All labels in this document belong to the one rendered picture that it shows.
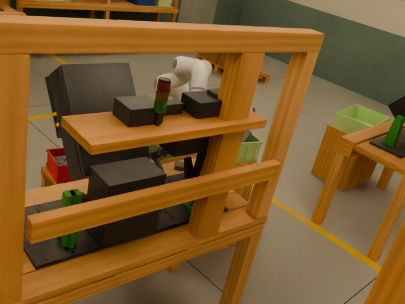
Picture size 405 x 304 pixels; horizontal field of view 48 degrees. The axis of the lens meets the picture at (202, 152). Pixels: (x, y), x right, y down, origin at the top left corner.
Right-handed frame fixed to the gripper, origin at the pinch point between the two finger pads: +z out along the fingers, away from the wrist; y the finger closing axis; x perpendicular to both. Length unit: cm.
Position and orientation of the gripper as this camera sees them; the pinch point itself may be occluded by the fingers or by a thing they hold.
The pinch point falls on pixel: (155, 155)
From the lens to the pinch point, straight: 233.8
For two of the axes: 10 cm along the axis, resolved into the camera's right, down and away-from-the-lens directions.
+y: 4.2, -2.6, -8.7
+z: -7.8, 3.7, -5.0
